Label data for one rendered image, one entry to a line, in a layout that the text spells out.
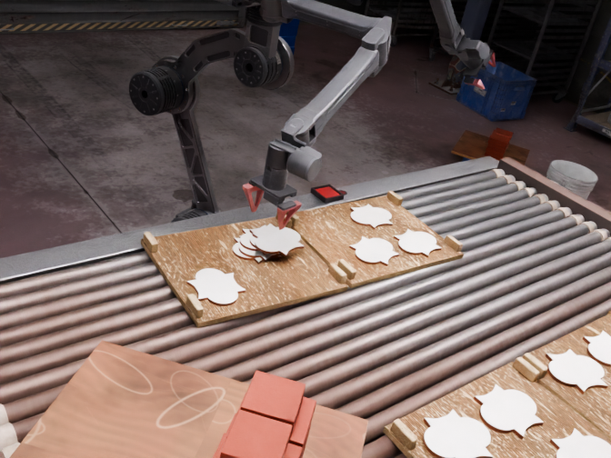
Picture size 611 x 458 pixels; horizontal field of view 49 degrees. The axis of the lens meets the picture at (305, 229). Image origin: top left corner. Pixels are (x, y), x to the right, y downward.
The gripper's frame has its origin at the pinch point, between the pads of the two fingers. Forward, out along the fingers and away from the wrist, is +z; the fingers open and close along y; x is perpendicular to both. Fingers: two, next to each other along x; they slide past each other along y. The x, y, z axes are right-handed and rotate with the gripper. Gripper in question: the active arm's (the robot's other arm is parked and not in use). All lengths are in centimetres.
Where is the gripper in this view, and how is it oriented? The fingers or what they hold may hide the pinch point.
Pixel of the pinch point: (267, 217)
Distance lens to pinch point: 165.0
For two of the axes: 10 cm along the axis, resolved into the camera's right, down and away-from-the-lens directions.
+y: -7.3, -4.6, 5.1
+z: -1.8, 8.5, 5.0
